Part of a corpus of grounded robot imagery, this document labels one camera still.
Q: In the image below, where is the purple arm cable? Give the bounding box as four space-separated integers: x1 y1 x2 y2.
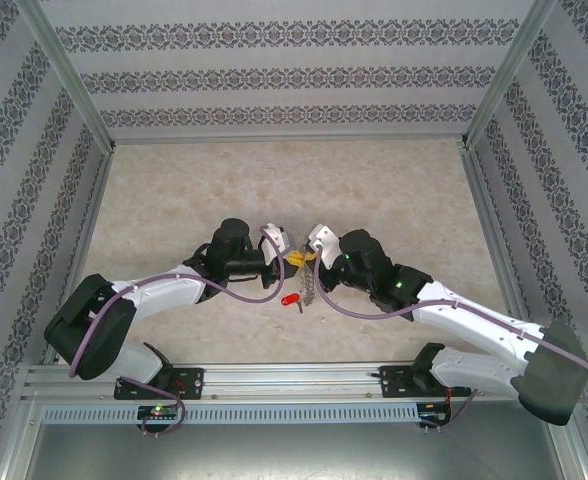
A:
313 242 588 434
67 225 288 434

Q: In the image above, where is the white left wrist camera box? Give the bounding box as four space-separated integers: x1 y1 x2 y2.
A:
257 222 295 264

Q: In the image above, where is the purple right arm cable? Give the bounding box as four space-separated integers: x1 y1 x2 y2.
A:
313 242 588 434

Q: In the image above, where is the aluminium frame side rail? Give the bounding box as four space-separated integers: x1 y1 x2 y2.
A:
461 144 530 326
48 144 116 369

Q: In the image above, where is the grey metal sheet panel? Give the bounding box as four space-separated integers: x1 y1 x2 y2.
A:
23 423 568 480

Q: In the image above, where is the slotted grey cable duct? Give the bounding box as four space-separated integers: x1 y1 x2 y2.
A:
41 403 420 426

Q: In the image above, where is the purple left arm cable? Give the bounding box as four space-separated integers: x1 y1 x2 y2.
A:
67 225 288 434

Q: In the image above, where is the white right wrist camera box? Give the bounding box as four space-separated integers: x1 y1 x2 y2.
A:
307 223 345 269

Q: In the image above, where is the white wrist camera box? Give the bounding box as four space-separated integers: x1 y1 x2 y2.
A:
307 223 345 269
257 222 295 264

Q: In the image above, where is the aluminium frame post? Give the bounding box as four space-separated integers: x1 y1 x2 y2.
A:
16 0 115 150
462 0 559 150

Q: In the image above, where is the small circuit board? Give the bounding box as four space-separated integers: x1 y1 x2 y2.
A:
420 402 453 424
137 404 181 421

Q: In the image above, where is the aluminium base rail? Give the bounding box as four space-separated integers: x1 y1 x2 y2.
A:
23 363 565 401

